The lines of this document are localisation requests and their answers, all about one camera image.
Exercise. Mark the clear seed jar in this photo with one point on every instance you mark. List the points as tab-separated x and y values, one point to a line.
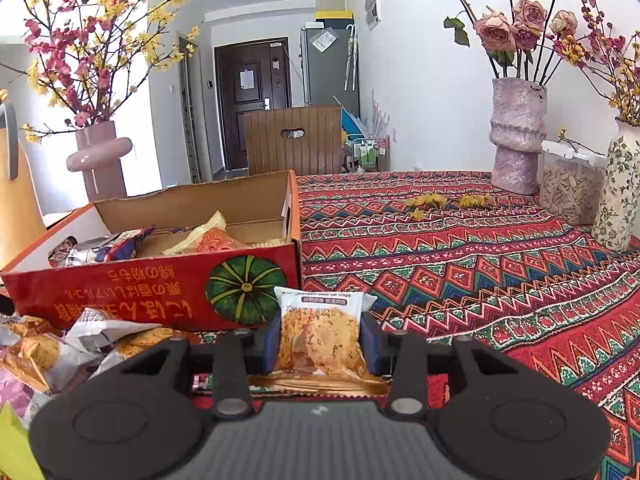
570	190

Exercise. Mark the dried pink roses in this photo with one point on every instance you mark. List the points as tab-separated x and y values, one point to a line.
497	30

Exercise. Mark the green snack packet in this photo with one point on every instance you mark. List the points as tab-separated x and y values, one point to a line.
15	445

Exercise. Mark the clear cracker snack packet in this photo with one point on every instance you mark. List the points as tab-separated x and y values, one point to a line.
140	342
35	352

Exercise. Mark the yellow red berry branches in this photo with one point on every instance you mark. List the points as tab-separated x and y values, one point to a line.
620	70

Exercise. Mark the wooden chair back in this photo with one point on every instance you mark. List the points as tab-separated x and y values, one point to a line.
310	155

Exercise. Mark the red cardboard box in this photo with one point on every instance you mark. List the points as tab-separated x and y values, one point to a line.
150	295

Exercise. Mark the white grey snack packet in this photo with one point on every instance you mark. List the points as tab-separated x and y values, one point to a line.
110	325

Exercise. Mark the yellow box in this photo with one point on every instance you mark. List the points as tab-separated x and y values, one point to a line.
334	14

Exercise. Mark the small storage cart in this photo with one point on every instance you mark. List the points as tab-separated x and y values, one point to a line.
367	155

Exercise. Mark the silver snack packet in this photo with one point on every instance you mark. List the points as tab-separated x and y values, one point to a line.
90	252

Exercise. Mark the folded white umbrella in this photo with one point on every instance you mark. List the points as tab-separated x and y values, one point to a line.
351	60

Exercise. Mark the fallen yellow petals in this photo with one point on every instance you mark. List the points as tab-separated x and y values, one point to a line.
430	201

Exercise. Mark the grey refrigerator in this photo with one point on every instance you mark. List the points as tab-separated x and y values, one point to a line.
325	80

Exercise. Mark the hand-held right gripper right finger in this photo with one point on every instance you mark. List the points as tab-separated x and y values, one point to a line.
371	345

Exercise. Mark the yellow thermos jug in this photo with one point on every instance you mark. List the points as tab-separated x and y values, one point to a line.
20	200

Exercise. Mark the textured pink vase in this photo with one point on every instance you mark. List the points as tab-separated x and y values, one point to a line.
517	145

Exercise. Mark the floral ceramic vase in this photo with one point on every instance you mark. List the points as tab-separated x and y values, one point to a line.
617	195

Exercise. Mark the white cracker snack packet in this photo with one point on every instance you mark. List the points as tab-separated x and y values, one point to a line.
320	335

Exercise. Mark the pink yellow blossom branches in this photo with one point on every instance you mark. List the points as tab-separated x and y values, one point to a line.
95	50

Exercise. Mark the striped orange snack packet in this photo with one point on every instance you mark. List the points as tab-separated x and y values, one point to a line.
215	240

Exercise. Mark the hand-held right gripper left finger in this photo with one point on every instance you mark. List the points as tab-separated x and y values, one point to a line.
272	345

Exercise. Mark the pink glass vase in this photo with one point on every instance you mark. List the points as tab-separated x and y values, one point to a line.
100	170

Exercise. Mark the dark brown door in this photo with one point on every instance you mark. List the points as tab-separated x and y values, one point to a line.
250	130

